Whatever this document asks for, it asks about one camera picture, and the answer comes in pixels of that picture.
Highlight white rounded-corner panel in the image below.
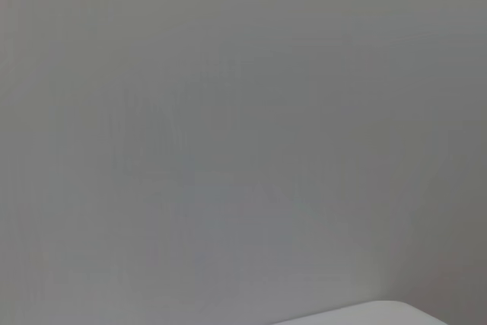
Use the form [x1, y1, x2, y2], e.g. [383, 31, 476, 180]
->
[270, 299, 450, 325]

